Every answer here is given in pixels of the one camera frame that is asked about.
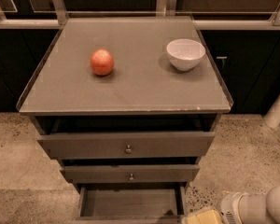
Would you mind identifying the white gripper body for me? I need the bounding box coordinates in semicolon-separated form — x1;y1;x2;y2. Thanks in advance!
217;192;243;224

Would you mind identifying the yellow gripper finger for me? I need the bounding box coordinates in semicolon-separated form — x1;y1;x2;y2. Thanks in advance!
182;208;223;224

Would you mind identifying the grey bottom drawer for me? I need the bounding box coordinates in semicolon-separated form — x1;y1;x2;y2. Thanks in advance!
75;183;189;224

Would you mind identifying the grey drawer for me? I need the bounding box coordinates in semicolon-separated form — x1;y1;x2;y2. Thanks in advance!
37;132;215;160
61;164;200;184
75;183;189;224

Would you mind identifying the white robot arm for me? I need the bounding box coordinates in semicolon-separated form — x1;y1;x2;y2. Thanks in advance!
182;186;280;224

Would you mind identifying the grey middle drawer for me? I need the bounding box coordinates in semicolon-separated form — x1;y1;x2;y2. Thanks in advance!
61;164;200;184

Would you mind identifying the grey drawer cabinet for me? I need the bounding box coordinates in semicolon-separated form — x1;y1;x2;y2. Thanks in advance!
16;15;234;203

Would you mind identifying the grey top drawer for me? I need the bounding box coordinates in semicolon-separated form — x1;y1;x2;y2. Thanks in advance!
37;132;215;160

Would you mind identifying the white bowl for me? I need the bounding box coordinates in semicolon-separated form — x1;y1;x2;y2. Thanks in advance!
166;38;205;71

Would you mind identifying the red apple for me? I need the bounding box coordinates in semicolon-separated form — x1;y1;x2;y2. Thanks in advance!
90;49;114;76

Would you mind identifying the white post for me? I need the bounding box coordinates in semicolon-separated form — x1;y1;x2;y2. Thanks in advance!
263;94;280;128

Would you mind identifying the metal railing frame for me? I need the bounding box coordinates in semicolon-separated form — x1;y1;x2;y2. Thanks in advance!
0;0;280;30

